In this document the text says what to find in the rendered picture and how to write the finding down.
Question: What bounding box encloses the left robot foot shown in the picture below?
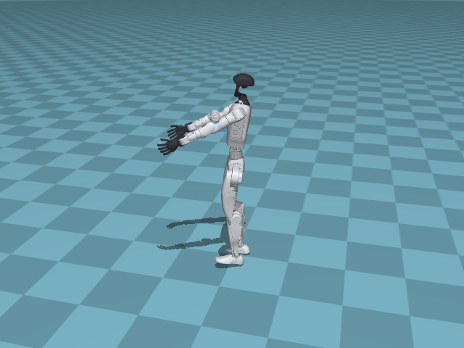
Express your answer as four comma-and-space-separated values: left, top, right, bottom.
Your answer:
215, 254, 244, 265

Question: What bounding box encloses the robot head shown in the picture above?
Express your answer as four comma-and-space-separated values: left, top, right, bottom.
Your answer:
233, 73, 254, 106

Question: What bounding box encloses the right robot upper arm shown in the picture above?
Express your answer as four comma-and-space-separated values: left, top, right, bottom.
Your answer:
210, 99, 239, 122

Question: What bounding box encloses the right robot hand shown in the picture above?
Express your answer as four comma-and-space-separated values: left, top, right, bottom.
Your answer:
167, 123, 195, 140

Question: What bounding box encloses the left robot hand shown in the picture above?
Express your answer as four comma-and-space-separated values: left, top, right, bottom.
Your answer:
158, 136, 185, 155

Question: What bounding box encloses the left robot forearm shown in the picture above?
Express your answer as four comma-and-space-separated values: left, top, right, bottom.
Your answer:
179, 123, 215, 146

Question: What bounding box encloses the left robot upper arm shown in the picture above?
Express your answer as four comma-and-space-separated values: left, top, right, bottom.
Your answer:
207, 107, 247, 134

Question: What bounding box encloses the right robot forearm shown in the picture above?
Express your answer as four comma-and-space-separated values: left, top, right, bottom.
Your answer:
187, 113, 212, 131

